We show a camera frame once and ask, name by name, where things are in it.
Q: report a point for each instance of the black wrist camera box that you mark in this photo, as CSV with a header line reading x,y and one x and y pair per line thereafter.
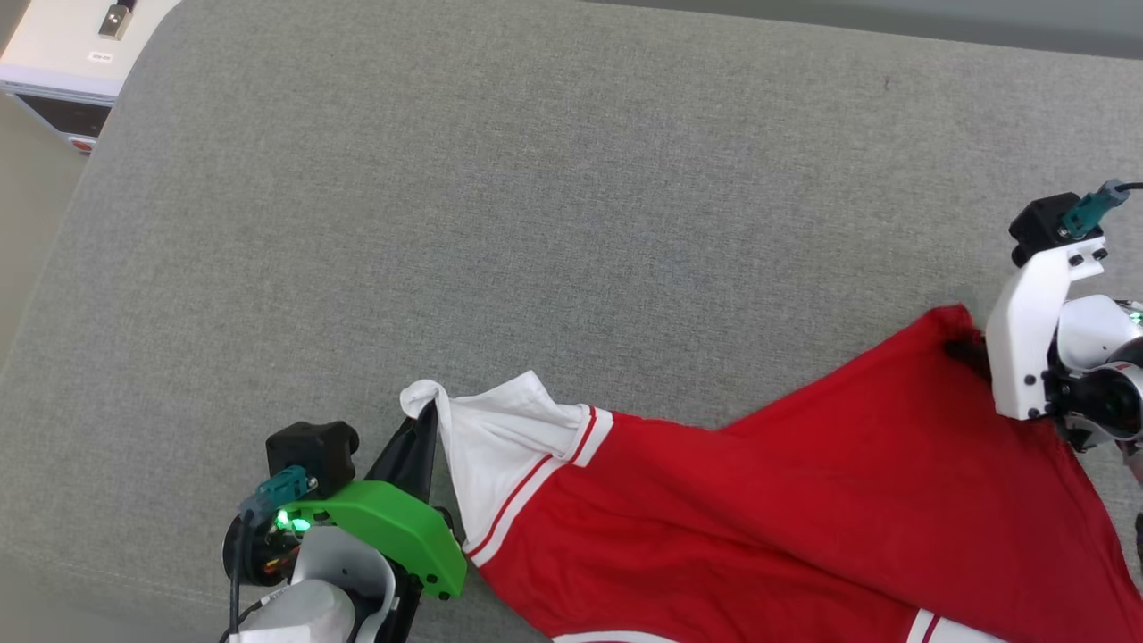
x,y
1040,228
312,451

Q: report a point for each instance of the white equipment box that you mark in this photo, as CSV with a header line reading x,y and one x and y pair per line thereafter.
x,y
54,62

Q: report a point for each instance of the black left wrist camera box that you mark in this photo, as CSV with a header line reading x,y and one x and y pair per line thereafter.
x,y
312,451

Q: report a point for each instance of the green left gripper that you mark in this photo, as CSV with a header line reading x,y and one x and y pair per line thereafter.
x,y
402,527

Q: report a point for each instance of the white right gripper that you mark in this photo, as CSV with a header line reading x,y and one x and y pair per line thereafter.
x,y
1027,339

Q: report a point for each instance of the red and white garment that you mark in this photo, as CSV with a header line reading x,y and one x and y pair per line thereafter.
x,y
759,518

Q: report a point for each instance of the grey fabric sofa cushion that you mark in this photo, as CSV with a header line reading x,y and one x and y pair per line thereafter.
x,y
536,223

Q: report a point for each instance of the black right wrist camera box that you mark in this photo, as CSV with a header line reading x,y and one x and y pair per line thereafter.
x,y
1040,228

